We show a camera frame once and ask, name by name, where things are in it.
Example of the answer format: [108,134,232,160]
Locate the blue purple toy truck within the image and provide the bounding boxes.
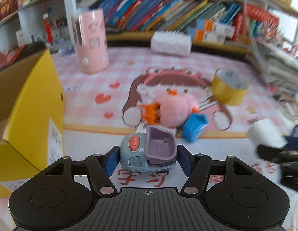
[120,125,178,176]

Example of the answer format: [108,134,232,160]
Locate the blue cube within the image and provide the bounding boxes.
[181,113,208,142]

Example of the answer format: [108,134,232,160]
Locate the large pink plush toy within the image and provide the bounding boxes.
[154,93,199,128]

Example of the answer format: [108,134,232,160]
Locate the yellow tape roll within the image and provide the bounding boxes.
[211,68,249,106]

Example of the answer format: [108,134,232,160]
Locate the small pink plush chick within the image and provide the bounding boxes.
[141,102,160,125]

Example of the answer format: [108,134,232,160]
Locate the white paper roll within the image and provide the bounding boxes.
[248,118,288,148]

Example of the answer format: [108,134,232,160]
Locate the pink cartoon desk mat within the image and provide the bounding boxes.
[52,48,283,182]

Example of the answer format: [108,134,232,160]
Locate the stack of papers and notebooks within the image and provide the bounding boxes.
[246,39,298,103]

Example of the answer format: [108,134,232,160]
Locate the yellow cardboard box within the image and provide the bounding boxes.
[0,49,65,198]

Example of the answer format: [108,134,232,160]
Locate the pink cylindrical container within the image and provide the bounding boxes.
[71,9,110,74]

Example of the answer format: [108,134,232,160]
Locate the white quilted purse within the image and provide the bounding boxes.
[150,31,192,57]

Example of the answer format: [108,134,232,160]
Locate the orange white box lower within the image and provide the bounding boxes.
[188,28,226,45]

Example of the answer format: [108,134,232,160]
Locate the orange white box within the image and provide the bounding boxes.
[188,28,226,45]
[196,19,235,38]

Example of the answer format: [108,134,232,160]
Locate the orange white box upper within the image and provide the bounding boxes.
[196,19,235,38]

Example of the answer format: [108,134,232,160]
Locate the red dictionary books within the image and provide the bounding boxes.
[230,4,279,45]

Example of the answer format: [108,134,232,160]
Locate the red paper packets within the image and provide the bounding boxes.
[0,44,37,72]

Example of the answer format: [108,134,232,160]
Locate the wooden white bookshelf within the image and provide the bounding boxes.
[64,0,295,55]

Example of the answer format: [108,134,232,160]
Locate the row of leaning books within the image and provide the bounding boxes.
[78,0,242,32]

